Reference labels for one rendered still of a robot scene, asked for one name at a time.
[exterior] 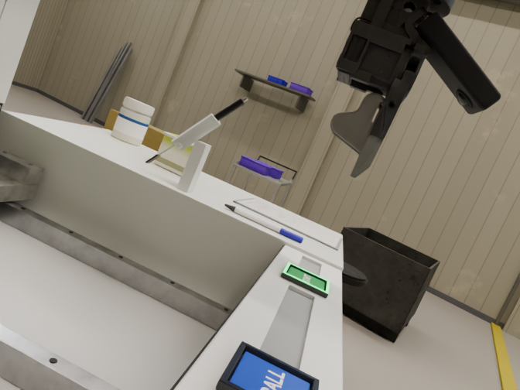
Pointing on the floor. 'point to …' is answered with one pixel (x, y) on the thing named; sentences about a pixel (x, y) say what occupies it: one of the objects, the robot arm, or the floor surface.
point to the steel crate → (384, 281)
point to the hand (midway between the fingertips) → (363, 169)
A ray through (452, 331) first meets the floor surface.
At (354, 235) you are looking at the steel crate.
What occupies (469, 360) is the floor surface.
